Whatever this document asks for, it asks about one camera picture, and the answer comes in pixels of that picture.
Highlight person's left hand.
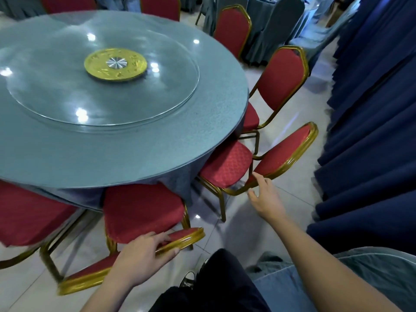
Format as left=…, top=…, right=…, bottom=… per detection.
left=110, top=231, right=181, bottom=288

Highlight person's right hand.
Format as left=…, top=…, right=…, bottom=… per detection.
left=247, top=172, right=286, bottom=223

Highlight person's right forearm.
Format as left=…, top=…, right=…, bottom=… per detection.
left=270, top=212, right=403, bottom=312

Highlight blue round table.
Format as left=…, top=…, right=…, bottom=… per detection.
left=0, top=9, right=250, bottom=211

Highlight glass lazy susan gold hub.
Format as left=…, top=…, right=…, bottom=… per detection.
left=5, top=24, right=201, bottom=127

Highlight black white canvas sneaker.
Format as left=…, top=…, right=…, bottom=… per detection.
left=179, top=271, right=197, bottom=289

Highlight black trousers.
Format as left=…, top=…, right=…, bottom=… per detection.
left=149, top=248, right=272, bottom=312

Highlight dark blue curtain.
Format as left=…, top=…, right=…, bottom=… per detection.
left=307, top=0, right=416, bottom=254

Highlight yellow turntable base disc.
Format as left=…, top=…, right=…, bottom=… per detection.
left=84, top=47, right=149, bottom=83

